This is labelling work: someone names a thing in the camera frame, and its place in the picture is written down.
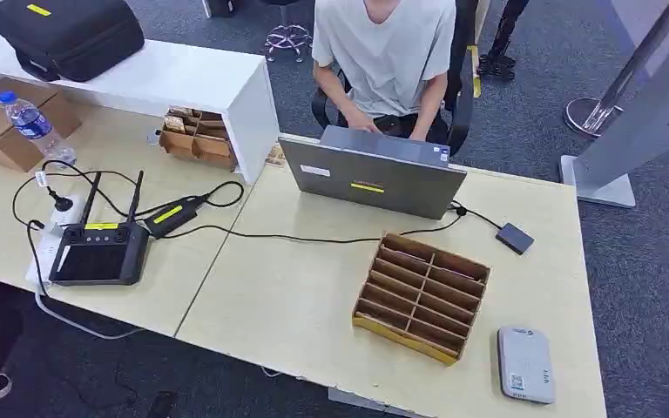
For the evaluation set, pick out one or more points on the person's right hand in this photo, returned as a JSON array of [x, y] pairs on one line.
[[364, 122]]

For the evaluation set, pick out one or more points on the grey laptop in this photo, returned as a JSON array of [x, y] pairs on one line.
[[369, 184]]

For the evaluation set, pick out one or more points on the person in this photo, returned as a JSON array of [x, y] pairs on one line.
[[386, 57]]

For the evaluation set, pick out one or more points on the black office chair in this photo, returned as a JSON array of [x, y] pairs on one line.
[[461, 109]]

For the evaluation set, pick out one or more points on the chrome stool base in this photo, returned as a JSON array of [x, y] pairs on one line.
[[288, 40]]

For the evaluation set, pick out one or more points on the small cardboard box of cards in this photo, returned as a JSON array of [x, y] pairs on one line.
[[210, 147]]

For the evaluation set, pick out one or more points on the standing person's legs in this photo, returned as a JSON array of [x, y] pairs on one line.
[[502, 40]]

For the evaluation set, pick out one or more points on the wooden slotted card box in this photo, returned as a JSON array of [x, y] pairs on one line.
[[421, 295]]

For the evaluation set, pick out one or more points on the black object on floor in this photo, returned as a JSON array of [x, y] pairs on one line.
[[222, 7]]

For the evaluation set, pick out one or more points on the small black external drive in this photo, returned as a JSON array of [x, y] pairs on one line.
[[514, 238]]

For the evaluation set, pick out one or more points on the white desk shelf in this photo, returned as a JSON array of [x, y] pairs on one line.
[[167, 75]]

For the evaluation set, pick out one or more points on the black power adapter brick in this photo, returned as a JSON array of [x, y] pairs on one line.
[[169, 217]]

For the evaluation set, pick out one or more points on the grey card reader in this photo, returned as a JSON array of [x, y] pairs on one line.
[[525, 366]]

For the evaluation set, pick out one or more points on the grey kiosk stand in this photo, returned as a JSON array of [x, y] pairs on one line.
[[657, 109]]

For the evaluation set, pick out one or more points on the black remote controller with antennas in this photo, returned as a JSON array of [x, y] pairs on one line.
[[97, 261]]

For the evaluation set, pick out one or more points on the black carrying case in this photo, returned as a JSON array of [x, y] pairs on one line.
[[68, 41]]

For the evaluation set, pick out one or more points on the black power plug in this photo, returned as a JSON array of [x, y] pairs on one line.
[[61, 203]]

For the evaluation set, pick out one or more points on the clear plastic water bottle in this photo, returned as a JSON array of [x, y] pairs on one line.
[[30, 124]]

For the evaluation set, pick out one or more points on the white power strip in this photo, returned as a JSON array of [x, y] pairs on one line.
[[44, 254]]

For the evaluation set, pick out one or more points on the chrome stanchion post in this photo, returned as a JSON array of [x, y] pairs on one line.
[[588, 118]]

